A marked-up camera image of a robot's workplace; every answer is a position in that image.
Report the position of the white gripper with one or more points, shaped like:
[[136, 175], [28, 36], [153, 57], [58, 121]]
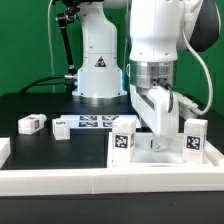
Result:
[[153, 109]]

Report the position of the white square tabletop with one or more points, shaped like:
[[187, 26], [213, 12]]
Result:
[[144, 156]]

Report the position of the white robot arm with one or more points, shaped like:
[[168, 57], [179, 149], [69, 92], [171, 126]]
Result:
[[157, 30]]

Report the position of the white right fence wall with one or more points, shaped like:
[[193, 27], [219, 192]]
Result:
[[214, 155]]

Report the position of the white fence wall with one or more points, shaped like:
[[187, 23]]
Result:
[[214, 155], [106, 181], [5, 150]]

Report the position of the white marker base plate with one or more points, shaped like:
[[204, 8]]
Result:
[[90, 121]]

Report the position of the white front fence wall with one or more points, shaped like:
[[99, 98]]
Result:
[[106, 181]]

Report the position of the white left fence wall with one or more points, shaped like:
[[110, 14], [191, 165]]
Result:
[[5, 150]]

